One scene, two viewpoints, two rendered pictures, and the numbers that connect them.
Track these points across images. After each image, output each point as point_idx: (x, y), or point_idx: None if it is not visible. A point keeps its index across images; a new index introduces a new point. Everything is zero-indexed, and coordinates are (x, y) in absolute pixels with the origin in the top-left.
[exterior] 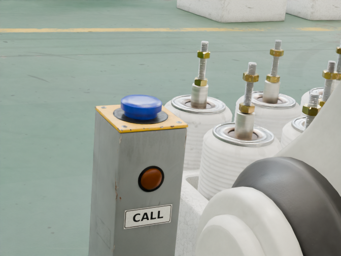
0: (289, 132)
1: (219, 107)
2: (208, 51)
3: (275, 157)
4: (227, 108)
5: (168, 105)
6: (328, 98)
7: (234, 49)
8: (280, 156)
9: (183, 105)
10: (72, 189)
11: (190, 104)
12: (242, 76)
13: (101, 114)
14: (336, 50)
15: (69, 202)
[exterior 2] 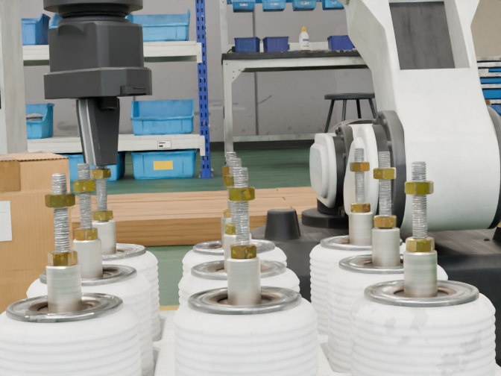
0: (295, 275)
1: (382, 286)
2: (408, 181)
3: (492, 110)
4: (363, 292)
5: (485, 298)
6: (477, 70)
7: None
8: (488, 111)
9: (455, 286)
10: None
11: (438, 295)
12: (394, 174)
13: None
14: (68, 202)
15: None
